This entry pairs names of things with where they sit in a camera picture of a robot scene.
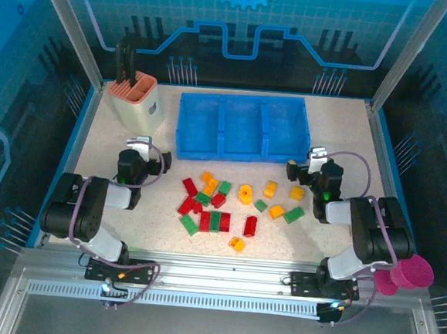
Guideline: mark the yellow lego brick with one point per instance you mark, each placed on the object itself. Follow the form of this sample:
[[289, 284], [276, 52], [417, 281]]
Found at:
[[211, 188], [297, 193], [237, 244], [270, 189], [276, 211], [207, 177]]

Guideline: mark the red lego brick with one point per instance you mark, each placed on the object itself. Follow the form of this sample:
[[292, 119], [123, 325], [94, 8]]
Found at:
[[197, 208], [218, 200], [189, 186], [205, 221], [185, 205], [225, 222], [250, 226]]

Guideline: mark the long green lego brick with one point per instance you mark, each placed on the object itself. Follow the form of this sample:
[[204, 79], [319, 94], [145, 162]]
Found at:
[[294, 215]]

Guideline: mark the small green lego brick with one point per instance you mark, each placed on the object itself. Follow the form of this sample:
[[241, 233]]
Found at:
[[260, 205]]

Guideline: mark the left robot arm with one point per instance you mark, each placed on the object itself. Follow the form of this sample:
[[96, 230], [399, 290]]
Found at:
[[93, 203]]

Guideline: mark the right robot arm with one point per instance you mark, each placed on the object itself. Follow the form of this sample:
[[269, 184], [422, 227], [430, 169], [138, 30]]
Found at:
[[373, 233]]

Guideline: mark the cream utensil holder pink top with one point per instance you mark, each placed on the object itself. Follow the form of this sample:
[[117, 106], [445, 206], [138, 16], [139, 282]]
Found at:
[[139, 110]]

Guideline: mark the blue three-compartment bin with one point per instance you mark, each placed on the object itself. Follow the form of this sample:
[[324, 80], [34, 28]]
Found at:
[[242, 126]]

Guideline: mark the magenta round spool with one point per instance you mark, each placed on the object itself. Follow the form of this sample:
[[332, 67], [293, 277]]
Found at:
[[412, 272]]

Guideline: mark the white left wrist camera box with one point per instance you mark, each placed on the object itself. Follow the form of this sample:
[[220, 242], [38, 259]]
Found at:
[[140, 144]]

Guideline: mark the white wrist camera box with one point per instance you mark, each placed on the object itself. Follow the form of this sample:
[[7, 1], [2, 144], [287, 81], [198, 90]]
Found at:
[[140, 144], [319, 155]]

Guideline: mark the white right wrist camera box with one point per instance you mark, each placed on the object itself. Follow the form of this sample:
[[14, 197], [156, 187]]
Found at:
[[319, 155]]

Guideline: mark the aluminium mounting rail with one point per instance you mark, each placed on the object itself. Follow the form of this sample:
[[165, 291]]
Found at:
[[219, 273]]

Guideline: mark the aluminium frame post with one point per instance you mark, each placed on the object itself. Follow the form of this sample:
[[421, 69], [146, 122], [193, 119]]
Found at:
[[410, 54], [70, 27]]

